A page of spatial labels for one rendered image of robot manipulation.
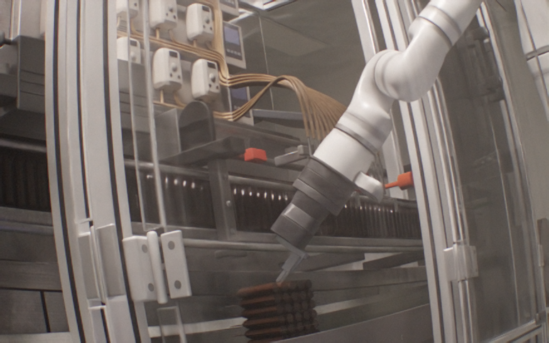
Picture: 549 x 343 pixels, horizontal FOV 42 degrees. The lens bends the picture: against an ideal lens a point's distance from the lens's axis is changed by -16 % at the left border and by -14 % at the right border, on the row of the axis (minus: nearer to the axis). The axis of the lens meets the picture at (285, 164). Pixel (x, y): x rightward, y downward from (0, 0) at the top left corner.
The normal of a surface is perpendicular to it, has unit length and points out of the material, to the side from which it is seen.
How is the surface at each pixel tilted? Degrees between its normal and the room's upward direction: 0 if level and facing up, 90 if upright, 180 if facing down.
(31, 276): 90
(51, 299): 90
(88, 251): 90
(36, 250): 90
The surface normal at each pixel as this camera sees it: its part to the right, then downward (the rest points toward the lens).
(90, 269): -0.54, -0.11
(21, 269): 0.83, -0.24
